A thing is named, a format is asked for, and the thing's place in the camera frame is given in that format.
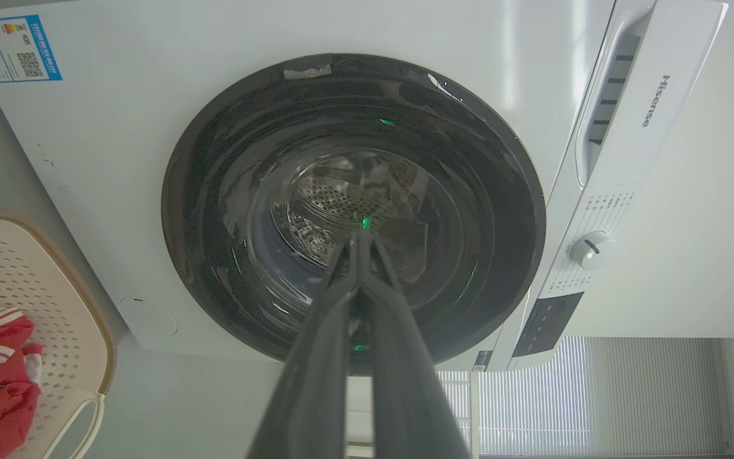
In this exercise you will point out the round black washing machine door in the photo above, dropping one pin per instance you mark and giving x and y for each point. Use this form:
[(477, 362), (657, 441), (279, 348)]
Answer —
[(469, 210)]

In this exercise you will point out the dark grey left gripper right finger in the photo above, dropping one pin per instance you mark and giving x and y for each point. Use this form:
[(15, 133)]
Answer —
[(405, 382)]

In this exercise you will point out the grey tape strip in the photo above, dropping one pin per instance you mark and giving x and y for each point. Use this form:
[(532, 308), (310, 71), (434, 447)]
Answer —
[(307, 70)]

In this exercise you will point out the cream perforated laundry basket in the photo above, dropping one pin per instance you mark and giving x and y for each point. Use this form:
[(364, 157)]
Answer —
[(55, 306)]

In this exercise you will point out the white Hisense washing machine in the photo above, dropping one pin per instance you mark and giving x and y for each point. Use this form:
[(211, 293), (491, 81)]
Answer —
[(118, 166)]

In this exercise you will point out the blue energy label sticker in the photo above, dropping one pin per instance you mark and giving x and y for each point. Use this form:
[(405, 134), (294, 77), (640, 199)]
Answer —
[(13, 48)]

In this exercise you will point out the white control dial knob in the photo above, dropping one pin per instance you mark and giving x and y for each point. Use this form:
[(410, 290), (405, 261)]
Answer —
[(592, 250)]

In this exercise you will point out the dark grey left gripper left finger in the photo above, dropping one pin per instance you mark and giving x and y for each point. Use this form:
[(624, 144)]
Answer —
[(316, 376)]

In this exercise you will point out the white pleated window blind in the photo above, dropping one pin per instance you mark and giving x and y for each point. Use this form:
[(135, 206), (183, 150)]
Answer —
[(564, 395)]

